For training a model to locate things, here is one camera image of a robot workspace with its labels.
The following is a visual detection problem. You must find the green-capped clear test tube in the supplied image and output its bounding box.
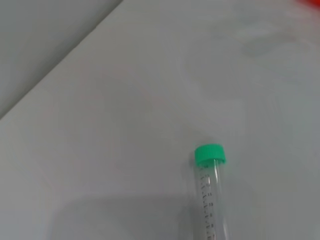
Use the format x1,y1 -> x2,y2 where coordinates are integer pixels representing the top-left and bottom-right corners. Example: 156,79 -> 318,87
194,143 -> 230,240

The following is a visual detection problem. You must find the orange plastic test tube rack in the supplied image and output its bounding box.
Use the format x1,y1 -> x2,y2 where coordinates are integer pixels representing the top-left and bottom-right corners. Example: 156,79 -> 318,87
294,0 -> 320,13

